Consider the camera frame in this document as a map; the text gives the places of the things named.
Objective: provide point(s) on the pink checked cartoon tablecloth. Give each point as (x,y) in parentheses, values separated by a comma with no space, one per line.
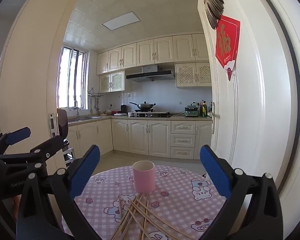
(175,205)

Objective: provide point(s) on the pink cup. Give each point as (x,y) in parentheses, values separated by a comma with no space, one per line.
(143,180)

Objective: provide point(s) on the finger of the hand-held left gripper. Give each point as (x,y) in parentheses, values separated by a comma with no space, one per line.
(17,135)
(43,148)

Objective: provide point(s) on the green countertop cooker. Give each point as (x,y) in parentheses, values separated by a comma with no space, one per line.
(192,111)

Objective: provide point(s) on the cream lower kitchen cabinets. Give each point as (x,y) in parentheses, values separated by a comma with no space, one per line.
(140,137)

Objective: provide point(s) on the white plate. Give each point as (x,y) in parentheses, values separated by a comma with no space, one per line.
(120,114)

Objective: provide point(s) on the barred kitchen window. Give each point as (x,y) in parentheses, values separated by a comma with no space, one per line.
(65,80)

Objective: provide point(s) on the steel kitchen sink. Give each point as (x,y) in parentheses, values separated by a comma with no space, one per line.
(86,118)

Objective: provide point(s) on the white panelled door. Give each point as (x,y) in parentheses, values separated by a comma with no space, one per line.
(252,105)

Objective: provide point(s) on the black gas stove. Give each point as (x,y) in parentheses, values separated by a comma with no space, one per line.
(152,115)

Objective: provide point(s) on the metal door strike plate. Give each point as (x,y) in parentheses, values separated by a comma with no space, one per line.
(53,125)

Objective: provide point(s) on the red box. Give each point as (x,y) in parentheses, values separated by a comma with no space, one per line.
(115,111)

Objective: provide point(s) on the black kettle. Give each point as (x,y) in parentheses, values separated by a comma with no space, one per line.
(123,108)

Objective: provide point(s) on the black range hood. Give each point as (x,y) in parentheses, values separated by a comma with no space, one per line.
(150,75)

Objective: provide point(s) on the lidded wok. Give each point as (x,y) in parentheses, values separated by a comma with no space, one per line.
(143,106)

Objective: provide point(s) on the pile of wooden chopsticks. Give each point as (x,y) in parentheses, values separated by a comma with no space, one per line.
(130,213)

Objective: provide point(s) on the red diamond door poster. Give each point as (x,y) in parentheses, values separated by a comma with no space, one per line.
(227,42)

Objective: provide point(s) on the dark hanging fan decoration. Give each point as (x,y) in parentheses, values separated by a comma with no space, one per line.
(213,5)

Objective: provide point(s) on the chrome faucet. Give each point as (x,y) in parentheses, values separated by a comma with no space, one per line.
(77,108)

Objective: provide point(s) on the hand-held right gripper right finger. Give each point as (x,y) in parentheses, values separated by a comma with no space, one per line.
(215,172)

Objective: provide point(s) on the narrow cream lattice door cabinet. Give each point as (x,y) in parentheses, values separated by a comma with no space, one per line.
(112,82)

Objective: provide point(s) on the cream upper wall cabinets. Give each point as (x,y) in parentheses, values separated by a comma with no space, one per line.
(162,50)

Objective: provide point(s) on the cluster of condiment bottles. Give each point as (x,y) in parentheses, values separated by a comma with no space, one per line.
(204,110)

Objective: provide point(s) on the black appliance on rack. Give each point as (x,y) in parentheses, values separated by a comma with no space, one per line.
(63,123)

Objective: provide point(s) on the flat ceiling light panel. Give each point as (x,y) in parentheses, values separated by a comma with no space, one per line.
(121,21)

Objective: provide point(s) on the wall utensil rack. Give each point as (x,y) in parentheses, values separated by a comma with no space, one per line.
(93,95)

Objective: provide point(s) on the wide cream lattice door cabinet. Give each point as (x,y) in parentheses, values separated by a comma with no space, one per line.
(192,75)

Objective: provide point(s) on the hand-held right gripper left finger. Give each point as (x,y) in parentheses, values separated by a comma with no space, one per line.
(86,170)

